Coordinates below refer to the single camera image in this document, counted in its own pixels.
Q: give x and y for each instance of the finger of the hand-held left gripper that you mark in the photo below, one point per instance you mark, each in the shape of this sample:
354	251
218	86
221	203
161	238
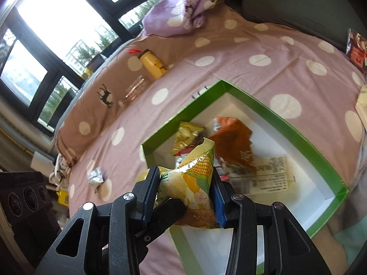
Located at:
166	214

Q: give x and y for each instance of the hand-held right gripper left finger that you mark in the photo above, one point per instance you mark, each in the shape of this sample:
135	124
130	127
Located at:
150	194

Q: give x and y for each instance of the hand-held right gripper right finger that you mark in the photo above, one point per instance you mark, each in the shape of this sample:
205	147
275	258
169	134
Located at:
219	206

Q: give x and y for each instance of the yellow corn snack packet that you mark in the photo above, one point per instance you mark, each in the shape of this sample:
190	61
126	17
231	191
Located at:
195	177

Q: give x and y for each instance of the clear soda cracker packet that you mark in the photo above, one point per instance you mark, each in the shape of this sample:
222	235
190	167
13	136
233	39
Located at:
269	174

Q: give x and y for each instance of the orange brown snack packet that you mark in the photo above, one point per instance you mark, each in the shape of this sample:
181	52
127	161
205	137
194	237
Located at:
232	143

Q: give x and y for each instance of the black and yellow powder packet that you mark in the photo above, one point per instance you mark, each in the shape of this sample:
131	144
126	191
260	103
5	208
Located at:
186	134

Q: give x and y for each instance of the green cardboard box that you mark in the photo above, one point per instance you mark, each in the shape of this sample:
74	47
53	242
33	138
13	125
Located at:
309	177

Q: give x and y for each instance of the small yellow box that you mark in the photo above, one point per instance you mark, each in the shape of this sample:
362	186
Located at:
63	198

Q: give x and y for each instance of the white box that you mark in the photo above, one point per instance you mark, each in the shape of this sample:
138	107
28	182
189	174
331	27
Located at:
41	163

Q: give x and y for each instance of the zebra striped cloth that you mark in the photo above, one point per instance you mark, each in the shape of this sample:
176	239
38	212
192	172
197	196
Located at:
61	169

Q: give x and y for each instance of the silver white snack packet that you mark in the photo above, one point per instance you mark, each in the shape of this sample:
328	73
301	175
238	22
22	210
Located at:
96	176

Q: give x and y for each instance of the brown dotted deer-print cover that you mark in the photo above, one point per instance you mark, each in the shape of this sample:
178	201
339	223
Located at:
114	71

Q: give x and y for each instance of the yellow bottle red cap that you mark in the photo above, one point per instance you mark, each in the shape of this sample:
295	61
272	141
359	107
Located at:
152	63

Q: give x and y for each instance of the teal clothing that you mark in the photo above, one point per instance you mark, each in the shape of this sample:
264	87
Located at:
348	243

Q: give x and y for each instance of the purple dotted cloth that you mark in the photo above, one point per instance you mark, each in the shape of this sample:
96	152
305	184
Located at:
172	14

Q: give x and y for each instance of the black framed window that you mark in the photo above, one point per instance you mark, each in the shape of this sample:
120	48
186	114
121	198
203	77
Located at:
57	14

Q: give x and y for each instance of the red snack packet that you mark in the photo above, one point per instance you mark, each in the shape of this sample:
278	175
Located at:
357	51

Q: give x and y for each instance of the grey sofa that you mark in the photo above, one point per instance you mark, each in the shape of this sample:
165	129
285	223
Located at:
301	5

